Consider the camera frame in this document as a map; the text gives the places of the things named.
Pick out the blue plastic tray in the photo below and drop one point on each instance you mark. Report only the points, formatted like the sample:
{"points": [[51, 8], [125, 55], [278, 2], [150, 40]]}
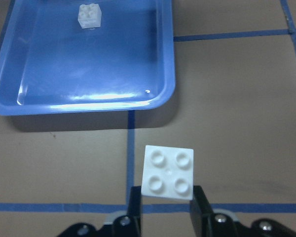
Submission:
{"points": [[49, 64]]}

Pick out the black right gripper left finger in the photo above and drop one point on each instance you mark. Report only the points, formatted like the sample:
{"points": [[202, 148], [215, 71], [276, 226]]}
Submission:
{"points": [[129, 224]]}

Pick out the white building block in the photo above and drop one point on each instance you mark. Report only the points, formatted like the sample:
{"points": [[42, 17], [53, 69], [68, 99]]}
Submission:
{"points": [[89, 16], [168, 172]]}

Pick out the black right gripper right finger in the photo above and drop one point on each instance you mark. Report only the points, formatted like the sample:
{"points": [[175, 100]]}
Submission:
{"points": [[206, 222]]}

